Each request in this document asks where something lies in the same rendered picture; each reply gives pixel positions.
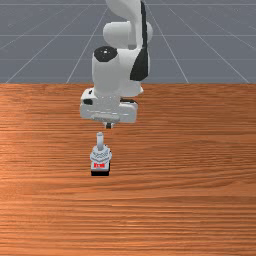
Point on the grey toggle switch black base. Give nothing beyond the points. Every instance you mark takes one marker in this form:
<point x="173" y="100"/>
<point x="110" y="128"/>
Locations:
<point x="100" y="156"/>

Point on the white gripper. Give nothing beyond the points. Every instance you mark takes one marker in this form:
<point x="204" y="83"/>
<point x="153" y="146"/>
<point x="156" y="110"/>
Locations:
<point x="108" y="110"/>

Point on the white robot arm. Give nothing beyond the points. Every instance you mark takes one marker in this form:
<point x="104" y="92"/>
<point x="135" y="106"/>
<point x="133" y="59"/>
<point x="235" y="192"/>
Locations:
<point x="113" y="71"/>

